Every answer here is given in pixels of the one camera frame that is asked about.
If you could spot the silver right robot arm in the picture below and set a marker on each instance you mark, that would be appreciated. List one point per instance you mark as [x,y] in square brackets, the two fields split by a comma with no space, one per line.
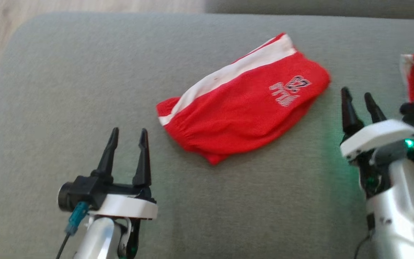
[401,201]

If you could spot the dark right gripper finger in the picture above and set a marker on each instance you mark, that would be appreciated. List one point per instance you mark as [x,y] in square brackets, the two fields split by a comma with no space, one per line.
[375,111]
[350,115]

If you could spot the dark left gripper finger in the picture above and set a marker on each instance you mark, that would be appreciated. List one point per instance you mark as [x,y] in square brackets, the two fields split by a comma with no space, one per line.
[143,165]
[107,158]

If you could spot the red shorts with white stripe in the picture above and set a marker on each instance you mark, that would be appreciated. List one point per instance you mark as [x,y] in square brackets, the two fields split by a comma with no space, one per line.
[235,111]

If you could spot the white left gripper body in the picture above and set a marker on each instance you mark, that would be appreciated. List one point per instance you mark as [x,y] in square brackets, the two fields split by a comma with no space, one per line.
[128,208]

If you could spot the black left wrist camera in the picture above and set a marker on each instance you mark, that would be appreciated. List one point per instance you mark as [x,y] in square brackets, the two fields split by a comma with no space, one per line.
[84,189]

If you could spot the large grey sofa seat cushion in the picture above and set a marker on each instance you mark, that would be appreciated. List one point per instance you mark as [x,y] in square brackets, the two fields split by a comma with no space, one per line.
[67,90]

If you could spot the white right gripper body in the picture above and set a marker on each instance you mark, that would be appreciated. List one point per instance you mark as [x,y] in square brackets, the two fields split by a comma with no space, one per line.
[376,136]

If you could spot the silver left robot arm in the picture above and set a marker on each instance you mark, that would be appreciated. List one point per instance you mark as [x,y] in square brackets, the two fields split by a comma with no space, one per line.
[99,237]

